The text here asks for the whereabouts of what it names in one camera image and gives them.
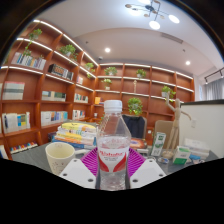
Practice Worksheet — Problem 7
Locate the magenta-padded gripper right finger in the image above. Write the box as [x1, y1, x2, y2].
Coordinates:
[128, 147, 167, 190]

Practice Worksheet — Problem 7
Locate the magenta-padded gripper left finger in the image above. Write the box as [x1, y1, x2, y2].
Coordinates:
[59, 147, 101, 190]

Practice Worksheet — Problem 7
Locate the clear plastic water bottle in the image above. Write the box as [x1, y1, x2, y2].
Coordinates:
[96, 99, 132, 191]

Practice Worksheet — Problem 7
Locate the white printed cup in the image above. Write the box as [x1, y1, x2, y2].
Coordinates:
[44, 141, 88, 177]

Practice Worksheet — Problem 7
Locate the tall green-white carton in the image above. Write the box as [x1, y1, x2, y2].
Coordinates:
[150, 131, 167, 158]

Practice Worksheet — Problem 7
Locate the dark book stack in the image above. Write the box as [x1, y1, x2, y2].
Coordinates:
[129, 137, 150, 154]

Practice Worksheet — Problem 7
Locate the small green-white box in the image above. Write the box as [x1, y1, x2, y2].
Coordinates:
[172, 145, 192, 165]

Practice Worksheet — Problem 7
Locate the colourful book stack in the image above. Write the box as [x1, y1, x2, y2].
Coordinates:
[53, 121, 98, 150]

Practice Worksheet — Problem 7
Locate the tan chair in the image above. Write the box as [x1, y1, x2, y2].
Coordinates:
[153, 119, 175, 141]

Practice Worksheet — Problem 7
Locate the dark office chair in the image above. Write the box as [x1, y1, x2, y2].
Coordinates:
[121, 114, 148, 140]

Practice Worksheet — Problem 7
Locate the white tissue pack stack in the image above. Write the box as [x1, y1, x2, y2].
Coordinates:
[184, 138, 211, 161]

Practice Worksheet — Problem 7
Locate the wooden shelf unit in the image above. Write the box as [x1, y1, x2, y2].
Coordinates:
[0, 18, 196, 160]

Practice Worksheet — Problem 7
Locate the grey curtain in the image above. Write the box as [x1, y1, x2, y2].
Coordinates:
[203, 78, 224, 101]

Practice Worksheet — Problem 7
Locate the branched ceiling lamp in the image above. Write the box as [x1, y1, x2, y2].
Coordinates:
[124, 0, 181, 31]

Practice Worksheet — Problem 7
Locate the black track light rail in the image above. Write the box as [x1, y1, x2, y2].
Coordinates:
[203, 66, 224, 84]

